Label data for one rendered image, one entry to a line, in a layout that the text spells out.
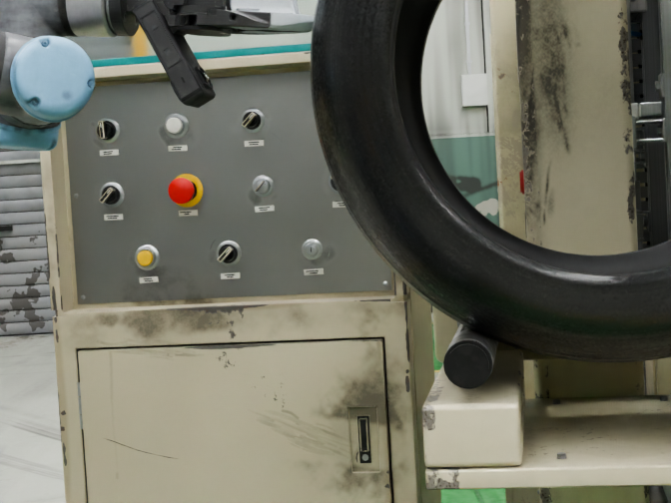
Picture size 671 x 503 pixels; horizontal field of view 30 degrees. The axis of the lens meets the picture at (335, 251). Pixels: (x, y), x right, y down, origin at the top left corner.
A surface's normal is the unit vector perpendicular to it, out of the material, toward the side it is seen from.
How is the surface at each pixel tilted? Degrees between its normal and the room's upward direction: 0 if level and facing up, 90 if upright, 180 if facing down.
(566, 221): 90
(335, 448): 90
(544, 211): 90
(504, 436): 90
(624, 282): 101
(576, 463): 0
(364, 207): 110
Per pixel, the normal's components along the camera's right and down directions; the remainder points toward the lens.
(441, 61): 0.00, 0.05
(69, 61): 0.40, 0.03
